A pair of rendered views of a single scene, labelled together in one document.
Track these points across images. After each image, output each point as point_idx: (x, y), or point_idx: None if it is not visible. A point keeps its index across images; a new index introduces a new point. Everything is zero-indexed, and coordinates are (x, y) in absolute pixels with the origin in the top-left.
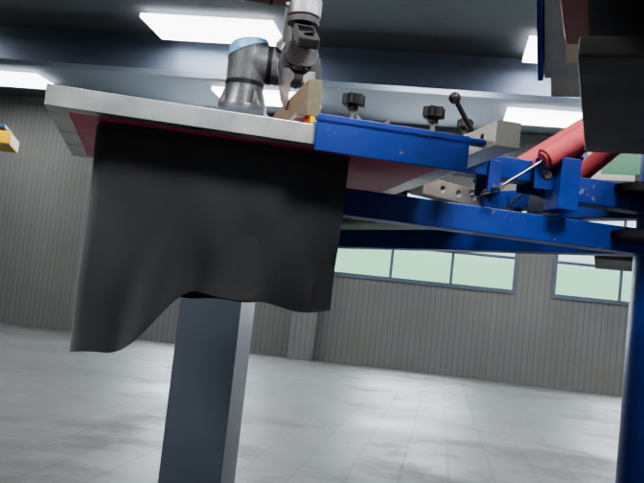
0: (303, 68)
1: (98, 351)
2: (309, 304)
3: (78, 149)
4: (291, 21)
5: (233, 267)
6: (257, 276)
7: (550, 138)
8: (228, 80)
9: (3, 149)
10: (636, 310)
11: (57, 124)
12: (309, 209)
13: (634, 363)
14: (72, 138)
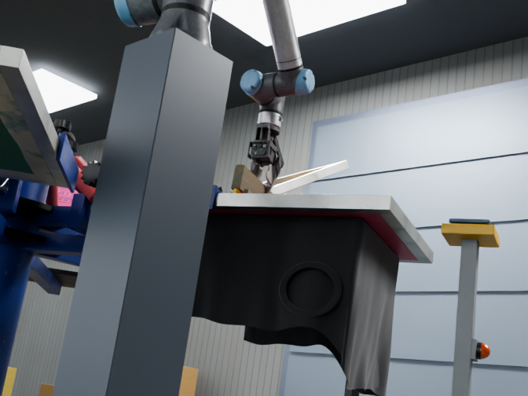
0: (262, 164)
1: (368, 394)
2: (255, 339)
3: (391, 221)
4: (276, 133)
5: (304, 327)
6: (291, 329)
7: None
8: (210, 22)
9: (453, 236)
10: (19, 288)
11: (419, 250)
12: None
13: (12, 324)
14: (404, 236)
